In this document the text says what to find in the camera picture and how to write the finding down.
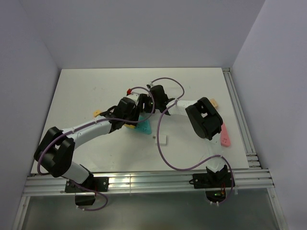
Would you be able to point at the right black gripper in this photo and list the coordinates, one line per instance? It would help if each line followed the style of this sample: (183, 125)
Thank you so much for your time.
(144, 98)

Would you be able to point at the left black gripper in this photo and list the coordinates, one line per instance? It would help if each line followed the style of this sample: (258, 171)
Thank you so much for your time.
(135, 112)

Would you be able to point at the yellow cube socket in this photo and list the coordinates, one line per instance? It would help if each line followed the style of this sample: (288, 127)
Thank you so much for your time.
(131, 126)

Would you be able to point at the teal triangular power strip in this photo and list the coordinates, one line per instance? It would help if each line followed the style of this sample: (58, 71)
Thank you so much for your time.
(144, 125)

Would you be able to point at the light yellow plug adapter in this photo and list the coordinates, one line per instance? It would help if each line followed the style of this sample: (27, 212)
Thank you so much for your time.
(96, 113)

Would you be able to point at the white charger adapter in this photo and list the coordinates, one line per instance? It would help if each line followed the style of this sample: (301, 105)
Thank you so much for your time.
(161, 141)

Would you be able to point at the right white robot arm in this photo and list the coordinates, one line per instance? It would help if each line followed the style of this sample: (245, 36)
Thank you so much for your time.
(204, 118)

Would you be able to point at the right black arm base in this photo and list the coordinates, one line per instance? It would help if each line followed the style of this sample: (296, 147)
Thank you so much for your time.
(217, 185)

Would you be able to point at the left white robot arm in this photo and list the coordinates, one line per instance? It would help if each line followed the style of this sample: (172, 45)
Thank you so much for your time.
(55, 151)

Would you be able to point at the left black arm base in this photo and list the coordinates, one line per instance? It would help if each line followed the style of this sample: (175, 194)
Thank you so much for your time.
(84, 189)

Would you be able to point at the beige cube socket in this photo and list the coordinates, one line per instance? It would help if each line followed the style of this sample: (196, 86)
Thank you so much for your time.
(214, 103)

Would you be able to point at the pink triangular power strip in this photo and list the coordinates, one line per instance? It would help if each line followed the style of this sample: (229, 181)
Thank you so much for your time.
(224, 138)

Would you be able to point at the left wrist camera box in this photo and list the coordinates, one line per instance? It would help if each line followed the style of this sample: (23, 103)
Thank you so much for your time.
(133, 96)

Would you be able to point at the aluminium rail frame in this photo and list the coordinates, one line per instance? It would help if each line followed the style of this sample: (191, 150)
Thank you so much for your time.
(164, 181)

